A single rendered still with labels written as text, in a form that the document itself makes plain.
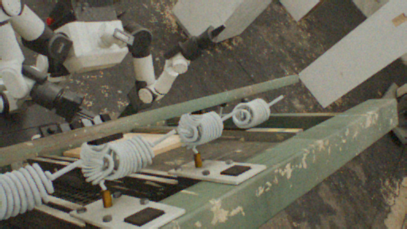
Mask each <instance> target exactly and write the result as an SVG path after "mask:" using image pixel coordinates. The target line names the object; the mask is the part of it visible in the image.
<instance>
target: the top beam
mask: <svg viewBox="0 0 407 229"><path fill-rule="evenodd" d="M396 125H398V116H397V100H396V99H369V100H367V101H365V102H364V103H360V104H359V105H358V106H355V107H353V108H351V109H348V110H347V111H344V112H343V113H341V114H338V115H336V116H335V117H332V118H330V119H327V120H326V121H324V122H322V123H320V124H319V125H316V126H314V127H313V128H310V129H308V130H305V131H303V132H302V133H300V134H298V135H296V136H293V137H291V138H290V139H286V140H285V141H283V142H281V143H279V144H278V145H275V146H273V147H272V148H269V149H267V150H264V151H262V152H261V153H258V154H256V155H255V156H253V157H250V158H249V159H246V160H245V161H241V162H239V163H246V164H252V165H266V169H265V170H262V171H261V172H260V173H257V174H255V176H252V177H250V178H248V179H247V180H245V181H243V182H242V183H240V184H223V183H219V182H214V181H207V180H203V181H200V182H199V183H197V184H194V185H193V186H191V187H188V188H186V189H184V190H183V191H181V192H178V193H176V194H174V195H171V196H170V197H167V198H166V199H164V200H161V201H160V202H158V203H161V204H166V205H168V206H174V207H177V208H183V209H184V210H185V214H183V215H181V216H178V217H177V218H176V219H173V220H172V221H170V222H168V223H166V224H164V225H163V226H161V227H159V228H158V229H258V228H259V227H261V226H262V225H263V224H265V223H266V222H268V221H269V220H270V219H272V218H273V217H274V216H276V215H277V213H280V212H281V211H283V210H284V209H285V208H287V207H288V206H289V205H291V204H292V203H294V202H295V201H296V200H298V199H299V198H300V197H302V196H303V195H304V194H305V193H307V192H309V191H310V189H312V188H314V187H315V186H317V185H318V184H319V183H321V181H322V180H324V179H326V178H327V177H329V176H330V175H332V174H333V173H334V172H335V171H336V170H337V169H340V167H342V166H343V165H345V164H346V163H348V162H349V161H350V160H351V159H352V158H354V157H356V155H359V153H361V152H362V151H363V150H365V149H366V148H367V147H369V146H370V145H371V144H373V143H374V142H376V141H377V140H378V139H379V138H381V137H382V136H384V135H385V134H387V133H388V132H389V131H390V130H392V129H393V128H394V127H395V126H396Z"/></svg>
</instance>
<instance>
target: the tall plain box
mask: <svg viewBox="0 0 407 229"><path fill-rule="evenodd" d="M272 1H273V0H179V1H178V2H177V4H176V5H175V6H174V7H173V8H172V12H173V14H172V16H173V17H174V19H175V20H176V21H177V23H178V24H179V25H180V27H181V28H182V29H183V31H185V33H186V34H187V35H188V37H189V38H191V37H192V36H199V35H200V34H201V33H202V32H204V31H205V30H206V29H207V28H208V27H209V26H210V25H212V26H213V27H214V28H216V27H217V26H219V25H222V24H223V23H224V25H225V26H226V28H225V29H224V31H222V32H221V33H220V34H219V36H218V39H217V40H216V42H219V41H223V40H225V39H228V38H231V37H235V36H237V35H239V34H241V33H242V31H244V29H245V28H246V27H247V26H248V25H250V23H252V21H253V20H254V19H255V18H256V17H257V16H258V15H259V14H260V13H261V12H262V11H263V10H264V9H265V8H266V7H267V6H268V5H269V4H270V3H271V2H272Z"/></svg>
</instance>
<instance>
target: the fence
mask: <svg viewBox="0 0 407 229"><path fill-rule="evenodd" d="M177 128H178V126H141V127H138V128H134V129H133V132H134V134H168V133H169V132H170V131H172V130H175V131H176V133H175V134H177V135H180V134H178V131H177ZM270 129H279V130H270ZM284 130H296V131H284ZM302 132H303V129H284V128H250V129H248V130H246V131H237V130H222V133H221V136H220V137H218V138H216V139H227V140H240V141H253V142H283V141H285V140H286V139H290V138H291V137H293V136H296V135H298V134H300V133H302Z"/></svg>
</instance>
